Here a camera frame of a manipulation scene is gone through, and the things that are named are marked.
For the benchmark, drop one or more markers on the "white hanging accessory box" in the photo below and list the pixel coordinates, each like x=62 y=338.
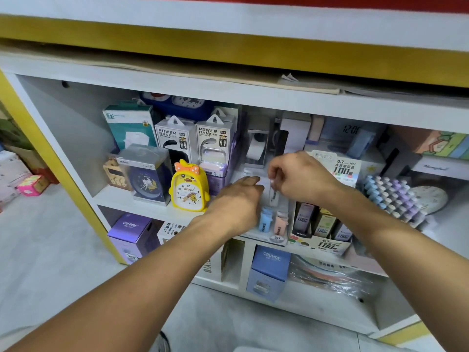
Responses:
x=176 y=135
x=216 y=135

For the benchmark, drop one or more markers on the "teal white box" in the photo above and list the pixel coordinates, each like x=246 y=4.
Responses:
x=130 y=126

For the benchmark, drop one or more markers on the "person's right forearm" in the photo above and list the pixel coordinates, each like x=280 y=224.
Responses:
x=410 y=267

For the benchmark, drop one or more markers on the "assorted small colourful boxes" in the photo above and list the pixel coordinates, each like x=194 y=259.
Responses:
x=22 y=168

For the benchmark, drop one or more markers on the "pastel sticky notes pack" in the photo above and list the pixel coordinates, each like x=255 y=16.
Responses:
x=440 y=143

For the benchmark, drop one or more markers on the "stack of wrapped discs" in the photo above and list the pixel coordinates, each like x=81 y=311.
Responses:
x=330 y=276

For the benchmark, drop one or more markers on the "grey sneaker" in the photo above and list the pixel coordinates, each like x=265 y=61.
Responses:
x=161 y=342

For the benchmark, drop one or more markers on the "purple box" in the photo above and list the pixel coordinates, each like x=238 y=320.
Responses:
x=132 y=234

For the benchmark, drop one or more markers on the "yellow alarm clock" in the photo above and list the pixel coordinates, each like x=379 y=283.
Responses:
x=189 y=190

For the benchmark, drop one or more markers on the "white long box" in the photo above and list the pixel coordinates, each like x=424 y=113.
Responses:
x=443 y=167

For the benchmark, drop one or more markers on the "flat cardboard sheets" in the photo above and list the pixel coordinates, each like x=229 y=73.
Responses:
x=308 y=80

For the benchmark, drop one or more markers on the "red banner strip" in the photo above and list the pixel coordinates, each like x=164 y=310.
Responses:
x=330 y=2

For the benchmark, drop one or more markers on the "blue small carton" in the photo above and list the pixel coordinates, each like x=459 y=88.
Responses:
x=268 y=271

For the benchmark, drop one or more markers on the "clear plastic tray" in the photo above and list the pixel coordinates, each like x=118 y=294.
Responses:
x=270 y=223

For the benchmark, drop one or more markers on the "white tall box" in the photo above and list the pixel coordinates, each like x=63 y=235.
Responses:
x=295 y=135

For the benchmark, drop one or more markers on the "small tan alarm clock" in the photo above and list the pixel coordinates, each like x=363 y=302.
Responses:
x=116 y=174

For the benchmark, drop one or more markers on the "person's right hand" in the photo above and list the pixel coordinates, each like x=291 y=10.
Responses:
x=304 y=179

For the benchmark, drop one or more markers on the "white shelf with yellow trim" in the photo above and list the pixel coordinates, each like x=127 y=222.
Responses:
x=242 y=88

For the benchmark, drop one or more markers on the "white refill display box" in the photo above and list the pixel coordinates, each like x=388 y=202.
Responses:
x=322 y=245

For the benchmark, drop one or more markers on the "grey digital clock box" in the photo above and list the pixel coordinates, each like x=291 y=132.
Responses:
x=352 y=135

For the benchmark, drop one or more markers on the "white round clock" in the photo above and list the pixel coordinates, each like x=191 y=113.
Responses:
x=430 y=199

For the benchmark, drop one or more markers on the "person's left hand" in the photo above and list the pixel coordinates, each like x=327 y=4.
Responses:
x=234 y=205

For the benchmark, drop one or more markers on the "clear boxed dark clock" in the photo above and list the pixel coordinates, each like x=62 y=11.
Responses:
x=145 y=176

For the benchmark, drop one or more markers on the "large white cardboard box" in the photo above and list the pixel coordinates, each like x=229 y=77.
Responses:
x=172 y=229

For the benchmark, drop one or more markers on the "person's left forearm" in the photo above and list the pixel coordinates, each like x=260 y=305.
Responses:
x=124 y=297

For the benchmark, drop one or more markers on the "purple translucent container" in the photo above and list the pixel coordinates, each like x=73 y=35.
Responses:
x=218 y=179

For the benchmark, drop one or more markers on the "tape dispenser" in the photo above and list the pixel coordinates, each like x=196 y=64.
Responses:
x=255 y=146

